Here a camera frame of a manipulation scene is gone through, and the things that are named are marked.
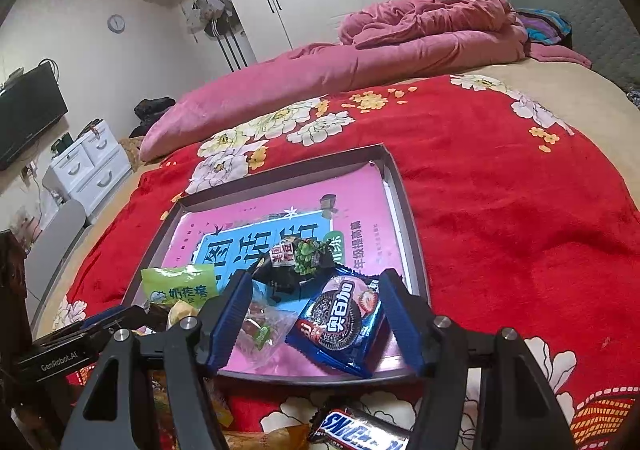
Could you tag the white drawer cabinet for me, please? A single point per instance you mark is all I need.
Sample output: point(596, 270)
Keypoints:
point(90, 169)

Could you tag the colourful striped cloth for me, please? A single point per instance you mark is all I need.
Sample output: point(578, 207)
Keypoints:
point(545, 27)

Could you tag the blue cookie packet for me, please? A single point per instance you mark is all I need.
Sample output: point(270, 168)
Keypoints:
point(335, 320)

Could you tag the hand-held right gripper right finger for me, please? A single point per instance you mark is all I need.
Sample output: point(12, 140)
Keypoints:
point(400, 320)

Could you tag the dark clothes pile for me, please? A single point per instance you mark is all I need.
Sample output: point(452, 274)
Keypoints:
point(152, 112)

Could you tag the yellow knit blanket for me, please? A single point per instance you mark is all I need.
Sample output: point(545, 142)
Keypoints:
point(131, 149)

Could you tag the dark green bag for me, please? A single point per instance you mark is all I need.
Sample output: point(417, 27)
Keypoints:
point(62, 144)

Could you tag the grey padded headboard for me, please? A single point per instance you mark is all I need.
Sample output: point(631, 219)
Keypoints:
point(600, 19)

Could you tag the light green snack packet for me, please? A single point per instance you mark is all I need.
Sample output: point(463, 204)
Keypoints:
point(180, 287)

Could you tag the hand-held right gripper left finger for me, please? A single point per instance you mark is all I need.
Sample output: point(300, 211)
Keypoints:
point(232, 315)

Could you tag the pink quilt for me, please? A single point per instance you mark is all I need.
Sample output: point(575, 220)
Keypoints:
point(325, 74)

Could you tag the yellow snack packet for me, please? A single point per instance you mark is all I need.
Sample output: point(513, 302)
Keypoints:
point(162, 395)
point(280, 437)

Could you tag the hanging clothes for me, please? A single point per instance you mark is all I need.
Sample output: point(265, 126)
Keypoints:
point(215, 19)

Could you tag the grey cardboard box tray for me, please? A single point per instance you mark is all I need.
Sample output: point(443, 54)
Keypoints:
point(280, 174)

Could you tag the red floral blanket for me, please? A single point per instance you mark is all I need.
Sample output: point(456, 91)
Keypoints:
point(500, 210)

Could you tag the black green pea packet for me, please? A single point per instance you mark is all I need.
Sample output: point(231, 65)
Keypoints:
point(285, 275)

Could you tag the pink book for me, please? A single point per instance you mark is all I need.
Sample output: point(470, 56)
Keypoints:
point(350, 210)

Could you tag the black television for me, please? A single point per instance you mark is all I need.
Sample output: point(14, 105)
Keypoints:
point(27, 114)

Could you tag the clear snack packet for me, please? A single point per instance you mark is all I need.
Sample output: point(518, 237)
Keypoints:
point(267, 335)

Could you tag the grey patterned cloth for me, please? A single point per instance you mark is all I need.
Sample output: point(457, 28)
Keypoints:
point(632, 97)

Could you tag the round wall clock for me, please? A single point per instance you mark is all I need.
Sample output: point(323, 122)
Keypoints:
point(116, 23)

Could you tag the yellow candy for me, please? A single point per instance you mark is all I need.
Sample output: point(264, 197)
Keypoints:
point(181, 312)

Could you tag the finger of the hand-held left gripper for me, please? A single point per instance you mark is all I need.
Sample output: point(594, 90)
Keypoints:
point(115, 319)
point(70, 339)

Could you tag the brown chocolate bar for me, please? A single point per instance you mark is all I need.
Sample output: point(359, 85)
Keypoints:
point(350, 425)

